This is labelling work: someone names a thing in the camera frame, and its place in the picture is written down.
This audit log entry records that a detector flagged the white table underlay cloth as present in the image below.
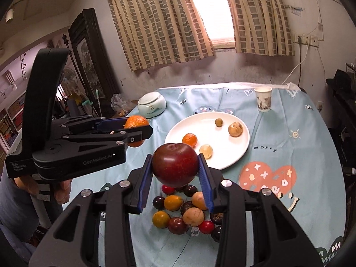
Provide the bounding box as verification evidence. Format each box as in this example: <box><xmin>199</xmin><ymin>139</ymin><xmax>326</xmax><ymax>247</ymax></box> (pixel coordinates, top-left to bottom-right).
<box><xmin>158</xmin><ymin>81</ymin><xmax>302</xmax><ymax>92</ymax></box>

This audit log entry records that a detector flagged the large orange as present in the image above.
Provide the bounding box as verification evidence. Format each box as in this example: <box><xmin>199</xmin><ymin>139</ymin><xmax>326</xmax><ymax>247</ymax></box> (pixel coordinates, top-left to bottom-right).
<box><xmin>124</xmin><ymin>115</ymin><xmax>151</xmax><ymax>148</ymax></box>

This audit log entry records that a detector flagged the bookshelf with books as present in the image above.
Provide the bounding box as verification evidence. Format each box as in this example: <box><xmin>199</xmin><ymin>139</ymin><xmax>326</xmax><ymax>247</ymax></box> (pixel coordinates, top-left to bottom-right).
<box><xmin>0</xmin><ymin>92</ymin><xmax>28</xmax><ymax>151</ymax></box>

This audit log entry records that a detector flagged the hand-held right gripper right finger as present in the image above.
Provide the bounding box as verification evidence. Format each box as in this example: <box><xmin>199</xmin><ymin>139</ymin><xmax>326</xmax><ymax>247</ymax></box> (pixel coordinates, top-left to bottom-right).
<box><xmin>197</xmin><ymin>154</ymin><xmax>330</xmax><ymax>267</ymax></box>

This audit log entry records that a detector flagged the black hat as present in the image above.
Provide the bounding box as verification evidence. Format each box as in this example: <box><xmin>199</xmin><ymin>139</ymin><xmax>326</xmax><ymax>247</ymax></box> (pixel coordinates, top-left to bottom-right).
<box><xmin>326</xmin><ymin>69</ymin><xmax>354</xmax><ymax>89</ymax></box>

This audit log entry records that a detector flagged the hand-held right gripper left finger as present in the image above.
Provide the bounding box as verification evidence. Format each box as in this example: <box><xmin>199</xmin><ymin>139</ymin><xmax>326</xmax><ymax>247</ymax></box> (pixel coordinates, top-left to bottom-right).
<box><xmin>29</xmin><ymin>153</ymin><xmax>153</xmax><ymax>267</ymax></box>

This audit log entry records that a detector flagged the large red plum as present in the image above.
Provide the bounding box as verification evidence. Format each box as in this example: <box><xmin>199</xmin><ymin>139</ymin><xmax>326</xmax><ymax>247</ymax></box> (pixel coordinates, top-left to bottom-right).
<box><xmin>151</xmin><ymin>143</ymin><xmax>200</xmax><ymax>188</ymax></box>

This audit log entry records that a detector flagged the standing fan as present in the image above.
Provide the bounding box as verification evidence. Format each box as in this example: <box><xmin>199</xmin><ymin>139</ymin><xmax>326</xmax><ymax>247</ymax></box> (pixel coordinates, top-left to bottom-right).
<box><xmin>63</xmin><ymin>68</ymin><xmax>78</xmax><ymax>89</ymax></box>

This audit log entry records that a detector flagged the yellow-green plum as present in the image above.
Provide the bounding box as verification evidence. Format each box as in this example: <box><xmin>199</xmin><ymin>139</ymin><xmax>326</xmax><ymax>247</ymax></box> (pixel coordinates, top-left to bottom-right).
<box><xmin>152</xmin><ymin>211</ymin><xmax>171</xmax><ymax>229</ymax></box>

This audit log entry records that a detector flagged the bright window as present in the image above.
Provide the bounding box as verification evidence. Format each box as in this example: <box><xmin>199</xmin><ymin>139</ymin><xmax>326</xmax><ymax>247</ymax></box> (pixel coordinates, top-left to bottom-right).
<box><xmin>182</xmin><ymin>0</ymin><xmax>237</xmax><ymax>49</ymax></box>

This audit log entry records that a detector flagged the small mandarin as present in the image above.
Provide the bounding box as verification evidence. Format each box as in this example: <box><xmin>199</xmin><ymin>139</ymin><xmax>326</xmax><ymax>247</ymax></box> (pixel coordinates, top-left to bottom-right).
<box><xmin>182</xmin><ymin>133</ymin><xmax>198</xmax><ymax>148</ymax></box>

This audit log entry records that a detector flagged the white round plate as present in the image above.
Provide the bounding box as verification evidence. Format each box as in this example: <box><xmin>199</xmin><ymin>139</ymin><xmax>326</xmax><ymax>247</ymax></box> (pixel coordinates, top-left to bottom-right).
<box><xmin>165</xmin><ymin>112</ymin><xmax>250</xmax><ymax>171</ymax></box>

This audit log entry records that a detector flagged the printed paper cup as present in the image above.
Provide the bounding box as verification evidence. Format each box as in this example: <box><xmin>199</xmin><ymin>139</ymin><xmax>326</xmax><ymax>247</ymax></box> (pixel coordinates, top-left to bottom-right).
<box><xmin>254</xmin><ymin>86</ymin><xmax>272</xmax><ymax>112</ymax></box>

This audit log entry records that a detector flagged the person's left hand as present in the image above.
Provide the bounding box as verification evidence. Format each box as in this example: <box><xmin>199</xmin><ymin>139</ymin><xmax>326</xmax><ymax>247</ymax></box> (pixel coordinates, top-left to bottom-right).
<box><xmin>13</xmin><ymin>177</ymin><xmax>73</xmax><ymax>205</ymax></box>

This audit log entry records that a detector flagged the pale ceramic lidded jar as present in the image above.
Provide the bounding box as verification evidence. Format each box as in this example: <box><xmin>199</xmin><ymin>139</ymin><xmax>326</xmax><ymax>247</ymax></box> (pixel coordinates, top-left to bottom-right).
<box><xmin>138</xmin><ymin>92</ymin><xmax>167</xmax><ymax>118</ymax></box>

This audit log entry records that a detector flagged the dark red plum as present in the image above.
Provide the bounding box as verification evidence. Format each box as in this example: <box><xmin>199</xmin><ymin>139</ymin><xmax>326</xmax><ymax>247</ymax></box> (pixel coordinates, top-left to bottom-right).
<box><xmin>167</xmin><ymin>217</ymin><xmax>188</xmax><ymax>235</ymax></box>

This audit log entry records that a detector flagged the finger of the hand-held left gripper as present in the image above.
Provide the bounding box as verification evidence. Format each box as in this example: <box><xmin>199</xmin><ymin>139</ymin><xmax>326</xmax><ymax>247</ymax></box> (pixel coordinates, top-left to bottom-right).
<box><xmin>51</xmin><ymin>115</ymin><xmax>130</xmax><ymax>134</ymax></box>
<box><xmin>63</xmin><ymin>125</ymin><xmax>153</xmax><ymax>148</ymax></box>

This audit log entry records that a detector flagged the person's grey shirt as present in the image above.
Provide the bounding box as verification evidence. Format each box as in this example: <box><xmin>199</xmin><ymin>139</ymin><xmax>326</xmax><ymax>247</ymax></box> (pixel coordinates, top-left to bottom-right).
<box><xmin>0</xmin><ymin>170</ymin><xmax>39</xmax><ymax>234</ymax></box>

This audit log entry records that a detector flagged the dark framed picture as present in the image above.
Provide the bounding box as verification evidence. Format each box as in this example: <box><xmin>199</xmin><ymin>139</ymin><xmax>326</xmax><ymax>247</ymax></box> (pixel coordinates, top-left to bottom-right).
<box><xmin>68</xmin><ymin>8</ymin><xmax>120</xmax><ymax>101</ymax></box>

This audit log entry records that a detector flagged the pale cream round fruit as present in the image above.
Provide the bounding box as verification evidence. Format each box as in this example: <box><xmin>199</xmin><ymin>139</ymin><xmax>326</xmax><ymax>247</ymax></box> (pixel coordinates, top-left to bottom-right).
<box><xmin>199</xmin><ymin>144</ymin><xmax>214</xmax><ymax>159</ymax></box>

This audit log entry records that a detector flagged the white power cable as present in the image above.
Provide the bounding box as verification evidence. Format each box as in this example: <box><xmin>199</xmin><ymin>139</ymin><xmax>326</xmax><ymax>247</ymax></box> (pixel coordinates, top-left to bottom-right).
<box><xmin>281</xmin><ymin>43</ymin><xmax>310</xmax><ymax>85</ymax></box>

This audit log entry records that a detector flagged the orange-yellow plum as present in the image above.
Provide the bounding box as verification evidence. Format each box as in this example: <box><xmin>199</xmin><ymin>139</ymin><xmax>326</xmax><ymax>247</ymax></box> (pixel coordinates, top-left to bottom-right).
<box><xmin>164</xmin><ymin>195</ymin><xmax>184</xmax><ymax>211</ymax></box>

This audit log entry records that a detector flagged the white wall socket strip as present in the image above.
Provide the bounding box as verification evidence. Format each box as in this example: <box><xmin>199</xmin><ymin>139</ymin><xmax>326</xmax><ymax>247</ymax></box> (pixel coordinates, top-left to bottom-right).
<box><xmin>295</xmin><ymin>35</ymin><xmax>319</xmax><ymax>47</ymax></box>

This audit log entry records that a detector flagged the dark side cabinet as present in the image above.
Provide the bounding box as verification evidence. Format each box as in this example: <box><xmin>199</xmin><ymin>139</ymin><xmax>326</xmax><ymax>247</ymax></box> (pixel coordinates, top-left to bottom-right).
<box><xmin>328</xmin><ymin>86</ymin><xmax>356</xmax><ymax>173</ymax></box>

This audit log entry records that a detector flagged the tan round fruit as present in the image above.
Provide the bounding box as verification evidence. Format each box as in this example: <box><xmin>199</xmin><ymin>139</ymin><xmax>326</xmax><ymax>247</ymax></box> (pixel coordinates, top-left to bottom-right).
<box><xmin>192</xmin><ymin>191</ymin><xmax>208</xmax><ymax>210</ymax></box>
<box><xmin>183</xmin><ymin>207</ymin><xmax>204</xmax><ymax>227</ymax></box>

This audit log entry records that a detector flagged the checkered beige grey curtain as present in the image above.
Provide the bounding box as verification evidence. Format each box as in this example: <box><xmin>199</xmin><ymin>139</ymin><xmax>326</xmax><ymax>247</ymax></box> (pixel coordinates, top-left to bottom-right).
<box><xmin>221</xmin><ymin>0</ymin><xmax>295</xmax><ymax>57</ymax></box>
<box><xmin>103</xmin><ymin>0</ymin><xmax>216</xmax><ymax>72</ymax></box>

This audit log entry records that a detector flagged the brown speckled round fruit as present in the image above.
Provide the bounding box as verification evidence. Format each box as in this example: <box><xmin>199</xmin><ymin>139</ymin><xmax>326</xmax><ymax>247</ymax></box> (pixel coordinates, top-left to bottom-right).
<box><xmin>228</xmin><ymin>122</ymin><xmax>243</xmax><ymax>138</ymax></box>

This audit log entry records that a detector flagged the clear plastic bag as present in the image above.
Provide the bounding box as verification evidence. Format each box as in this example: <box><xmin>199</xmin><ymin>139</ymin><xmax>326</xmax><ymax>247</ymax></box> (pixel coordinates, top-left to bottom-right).
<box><xmin>111</xmin><ymin>93</ymin><xmax>130</xmax><ymax>117</ymax></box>

